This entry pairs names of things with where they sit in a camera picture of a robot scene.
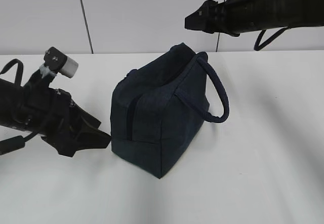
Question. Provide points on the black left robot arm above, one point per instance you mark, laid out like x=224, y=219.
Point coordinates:
x=22, y=109

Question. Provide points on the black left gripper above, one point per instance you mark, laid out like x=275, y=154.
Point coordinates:
x=67, y=128

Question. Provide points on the dark blue fabric bag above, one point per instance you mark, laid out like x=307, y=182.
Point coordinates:
x=157, y=110

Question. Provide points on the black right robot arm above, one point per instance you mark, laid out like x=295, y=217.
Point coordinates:
x=234, y=17

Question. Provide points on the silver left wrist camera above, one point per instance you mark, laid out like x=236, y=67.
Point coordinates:
x=57, y=62

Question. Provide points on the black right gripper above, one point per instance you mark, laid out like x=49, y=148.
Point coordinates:
x=210, y=18

